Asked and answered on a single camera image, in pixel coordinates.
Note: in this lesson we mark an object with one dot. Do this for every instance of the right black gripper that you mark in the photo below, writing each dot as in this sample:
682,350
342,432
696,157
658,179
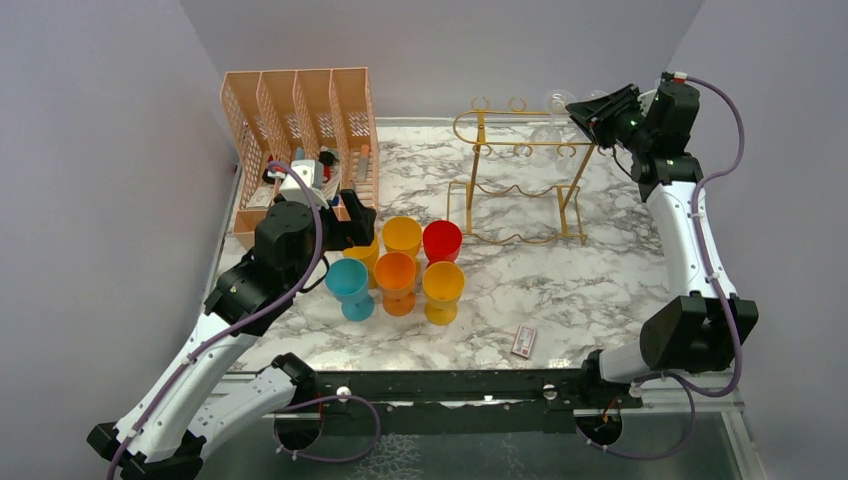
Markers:
596,114

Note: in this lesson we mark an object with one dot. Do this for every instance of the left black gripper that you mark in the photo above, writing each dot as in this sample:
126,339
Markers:
354,232

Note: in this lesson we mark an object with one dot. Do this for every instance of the yellow wine glass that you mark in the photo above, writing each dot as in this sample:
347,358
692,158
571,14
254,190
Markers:
403,234
368,255
443,284

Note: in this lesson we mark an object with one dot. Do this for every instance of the blue wine glass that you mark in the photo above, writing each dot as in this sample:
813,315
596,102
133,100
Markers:
348,281

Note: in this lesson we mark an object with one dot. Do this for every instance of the clear wine glass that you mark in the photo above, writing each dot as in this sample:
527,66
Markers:
548,136
594,95

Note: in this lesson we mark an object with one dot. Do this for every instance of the orange wine glass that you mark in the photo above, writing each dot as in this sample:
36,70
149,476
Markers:
395,274

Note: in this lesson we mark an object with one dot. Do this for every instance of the red wine glass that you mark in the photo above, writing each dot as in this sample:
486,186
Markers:
442,241

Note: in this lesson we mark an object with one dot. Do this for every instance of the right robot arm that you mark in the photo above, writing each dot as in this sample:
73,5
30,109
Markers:
704,325

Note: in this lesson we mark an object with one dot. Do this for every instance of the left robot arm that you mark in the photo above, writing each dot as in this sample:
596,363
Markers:
173,430

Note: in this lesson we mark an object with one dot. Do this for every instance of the red black marker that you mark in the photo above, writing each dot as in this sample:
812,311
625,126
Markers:
327,158

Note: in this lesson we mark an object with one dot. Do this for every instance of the peach plastic file organizer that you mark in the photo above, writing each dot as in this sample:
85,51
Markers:
285,114

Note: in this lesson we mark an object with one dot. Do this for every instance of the small red white card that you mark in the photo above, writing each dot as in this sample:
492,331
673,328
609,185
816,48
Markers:
523,342

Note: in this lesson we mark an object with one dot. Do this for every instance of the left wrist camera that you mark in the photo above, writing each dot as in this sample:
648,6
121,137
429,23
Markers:
304,184

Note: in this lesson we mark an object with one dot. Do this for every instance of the gold wire glass rack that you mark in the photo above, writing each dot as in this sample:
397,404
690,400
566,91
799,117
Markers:
472,128

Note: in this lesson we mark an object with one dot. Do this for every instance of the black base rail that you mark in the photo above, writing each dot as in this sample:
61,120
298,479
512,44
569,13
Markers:
436,402

